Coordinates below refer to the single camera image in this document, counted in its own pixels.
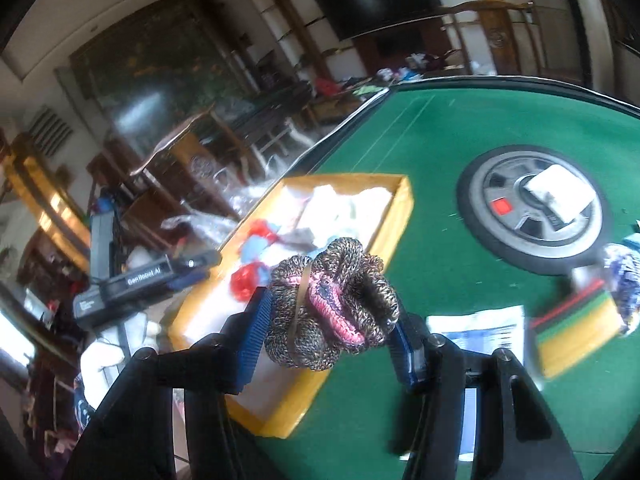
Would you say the brown pink knitted item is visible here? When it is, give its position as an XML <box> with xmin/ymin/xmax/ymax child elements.
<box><xmin>265</xmin><ymin>237</ymin><xmax>400</xmax><ymax>372</ymax></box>

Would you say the blue white patterned pouch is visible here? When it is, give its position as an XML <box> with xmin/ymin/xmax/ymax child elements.
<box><xmin>602</xmin><ymin>244</ymin><xmax>639</xmax><ymax>336</ymax></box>

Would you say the red plastic bag item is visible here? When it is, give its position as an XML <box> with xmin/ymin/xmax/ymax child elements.
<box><xmin>230</xmin><ymin>219</ymin><xmax>278</xmax><ymax>301</ymax></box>

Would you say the white paper sheet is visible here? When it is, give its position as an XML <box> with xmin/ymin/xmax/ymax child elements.
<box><xmin>426</xmin><ymin>306</ymin><xmax>525</xmax><ymax>463</ymax></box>

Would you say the yellow cardboard box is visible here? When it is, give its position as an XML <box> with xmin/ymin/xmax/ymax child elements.
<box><xmin>168</xmin><ymin>174</ymin><xmax>414</xmax><ymax>439</ymax></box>

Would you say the wooden chair near table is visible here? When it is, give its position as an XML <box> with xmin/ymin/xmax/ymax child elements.
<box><xmin>129</xmin><ymin>104</ymin><xmax>254</xmax><ymax>221</ymax></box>

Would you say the round table centre console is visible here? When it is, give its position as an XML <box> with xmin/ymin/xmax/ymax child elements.
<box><xmin>456</xmin><ymin>144</ymin><xmax>612</xmax><ymax>275</ymax></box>

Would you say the large framed painting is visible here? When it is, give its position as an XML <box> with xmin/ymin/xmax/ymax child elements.
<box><xmin>70</xmin><ymin>0</ymin><xmax>250</xmax><ymax>158</ymax></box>

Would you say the small white packet on console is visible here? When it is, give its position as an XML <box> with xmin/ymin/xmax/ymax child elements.
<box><xmin>525</xmin><ymin>165</ymin><xmax>597</xmax><ymax>224</ymax></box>

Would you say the wooden armchair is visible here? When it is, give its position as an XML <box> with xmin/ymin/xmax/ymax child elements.
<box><xmin>434</xmin><ymin>0</ymin><xmax>544</xmax><ymax>76</ymax></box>

